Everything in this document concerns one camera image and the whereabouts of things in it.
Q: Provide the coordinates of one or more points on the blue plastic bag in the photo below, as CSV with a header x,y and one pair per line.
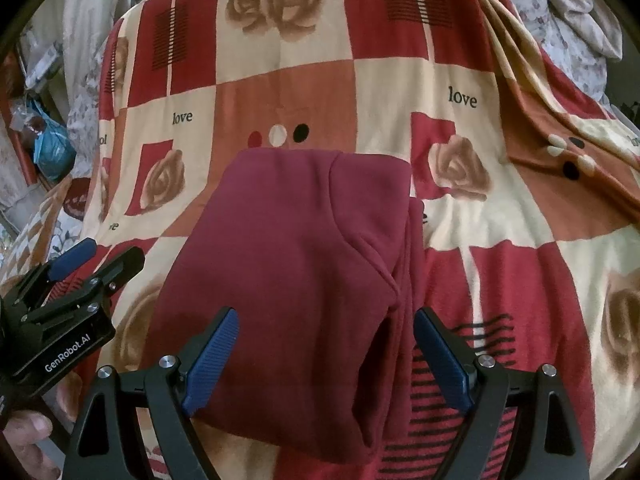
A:
x,y
52,150

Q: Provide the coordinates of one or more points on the white floral bedsheet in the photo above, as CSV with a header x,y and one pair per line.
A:
x,y
87,105

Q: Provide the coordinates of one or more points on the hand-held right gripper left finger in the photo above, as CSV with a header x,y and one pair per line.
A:
x,y
212,360

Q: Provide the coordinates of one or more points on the maroon fleece garment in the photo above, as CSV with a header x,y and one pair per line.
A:
x,y
280,260

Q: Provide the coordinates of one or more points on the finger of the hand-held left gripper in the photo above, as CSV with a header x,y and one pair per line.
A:
x,y
120,265
75,257

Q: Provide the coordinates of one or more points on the grey floral quilt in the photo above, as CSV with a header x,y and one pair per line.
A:
x,y
530,5

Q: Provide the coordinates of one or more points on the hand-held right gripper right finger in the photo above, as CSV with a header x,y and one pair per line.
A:
x,y
442,360

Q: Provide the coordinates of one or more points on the red checked rose printed blanket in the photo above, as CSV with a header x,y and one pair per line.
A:
x,y
500,260

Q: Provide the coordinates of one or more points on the person's left hand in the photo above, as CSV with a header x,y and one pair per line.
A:
x,y
27,440

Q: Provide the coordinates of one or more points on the plain grey cloth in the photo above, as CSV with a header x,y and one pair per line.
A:
x,y
590,15

